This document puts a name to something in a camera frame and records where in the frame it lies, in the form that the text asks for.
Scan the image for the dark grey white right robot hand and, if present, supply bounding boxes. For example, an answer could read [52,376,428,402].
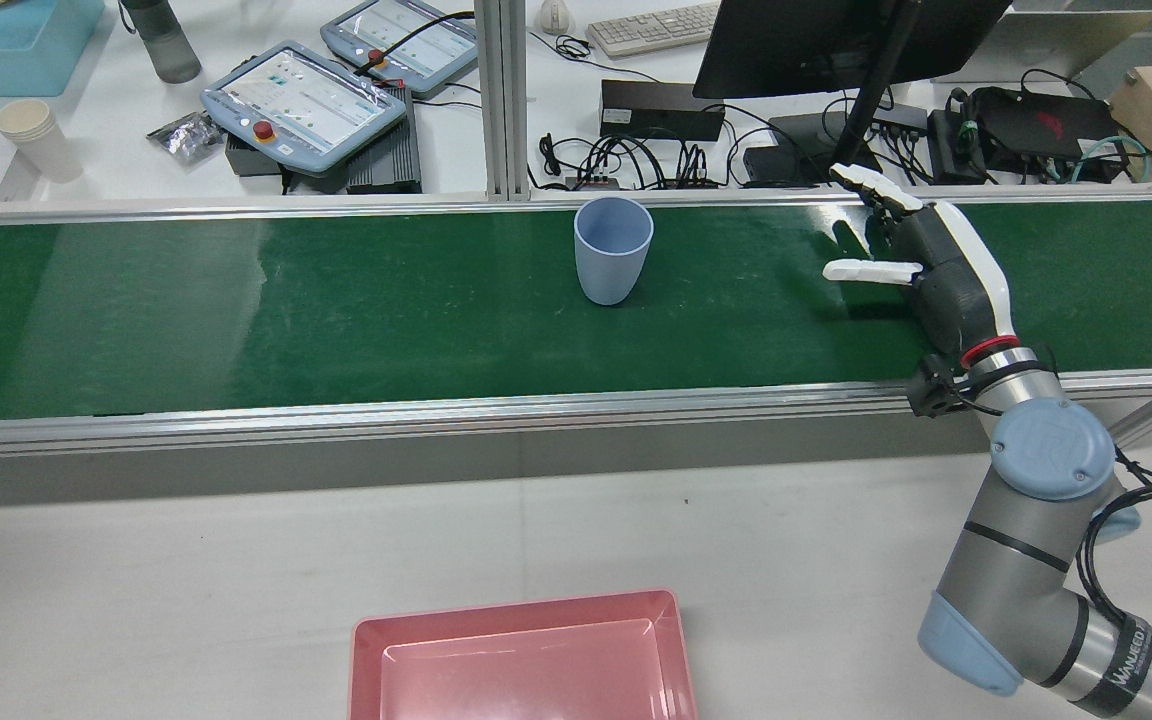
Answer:
[823,163,1022,369]

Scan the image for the light blue plastic cup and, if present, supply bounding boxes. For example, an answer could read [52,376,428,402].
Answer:
[574,196,655,307]

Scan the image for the black ribbed electronics box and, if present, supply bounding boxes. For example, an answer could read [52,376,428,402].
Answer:
[344,85,424,195]

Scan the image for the pink plastic box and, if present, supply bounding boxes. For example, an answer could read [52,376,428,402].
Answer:
[349,588,698,720]

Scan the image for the dark grey metal box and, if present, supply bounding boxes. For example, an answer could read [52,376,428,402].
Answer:
[224,132,289,179]

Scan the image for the black rectangular device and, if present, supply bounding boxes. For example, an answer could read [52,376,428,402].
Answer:
[928,108,989,185]

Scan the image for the small black hub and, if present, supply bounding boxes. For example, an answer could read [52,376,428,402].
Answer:
[871,103,930,138]

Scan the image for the black device with red logo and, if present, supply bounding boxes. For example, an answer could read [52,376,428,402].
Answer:
[969,86,1124,163]

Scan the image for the small black power adapter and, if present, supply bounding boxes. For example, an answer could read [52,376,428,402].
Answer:
[742,146,789,187]

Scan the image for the grey flat panel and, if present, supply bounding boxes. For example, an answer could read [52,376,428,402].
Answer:
[984,8,1152,83]

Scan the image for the black monitor with stand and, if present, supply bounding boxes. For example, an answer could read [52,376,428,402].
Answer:
[692,0,1015,188]

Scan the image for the black docking station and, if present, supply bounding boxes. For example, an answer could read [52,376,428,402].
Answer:
[600,79,726,142]

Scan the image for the white computer keyboard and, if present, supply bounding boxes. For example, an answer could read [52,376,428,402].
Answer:
[586,2,723,59]

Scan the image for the small grey-blue teach pendant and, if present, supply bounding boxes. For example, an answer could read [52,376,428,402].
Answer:
[320,0,480,99]

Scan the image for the green conveyor belt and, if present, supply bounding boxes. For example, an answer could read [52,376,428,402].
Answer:
[0,195,1152,421]

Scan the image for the grey conveyor side panel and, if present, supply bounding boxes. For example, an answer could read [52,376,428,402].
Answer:
[0,400,1152,509]

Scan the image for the large grey-blue teach pendant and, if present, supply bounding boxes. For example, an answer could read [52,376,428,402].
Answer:
[200,40,408,179]

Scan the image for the crumpled silver foil wrapper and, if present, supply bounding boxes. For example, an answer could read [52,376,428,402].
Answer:
[146,110,229,167]

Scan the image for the dark grey water bottle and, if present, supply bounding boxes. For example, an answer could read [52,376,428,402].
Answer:
[119,0,203,85]

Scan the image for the stack of paper cups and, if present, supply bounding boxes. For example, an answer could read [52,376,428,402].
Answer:
[0,98,85,185]

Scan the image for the light blue plastic bin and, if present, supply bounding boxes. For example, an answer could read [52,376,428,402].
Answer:
[0,0,106,98]

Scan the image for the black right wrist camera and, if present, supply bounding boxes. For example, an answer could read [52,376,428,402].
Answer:
[908,352,977,419]

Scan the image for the teal cable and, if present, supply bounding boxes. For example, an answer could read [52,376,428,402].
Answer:
[1074,135,1152,187]

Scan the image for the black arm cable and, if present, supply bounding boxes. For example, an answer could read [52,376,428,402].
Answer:
[1076,445,1152,681]

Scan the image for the black cable bundle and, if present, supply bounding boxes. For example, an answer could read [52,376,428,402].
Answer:
[536,128,737,191]

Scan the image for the aluminium frame post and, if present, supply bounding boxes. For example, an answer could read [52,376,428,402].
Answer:
[474,0,530,203]

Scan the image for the black pendant cable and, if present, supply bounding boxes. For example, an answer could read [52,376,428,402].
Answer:
[354,8,479,79]

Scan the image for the aluminium conveyor side rail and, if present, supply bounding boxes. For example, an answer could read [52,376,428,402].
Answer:
[0,367,1152,459]
[0,183,1152,229]

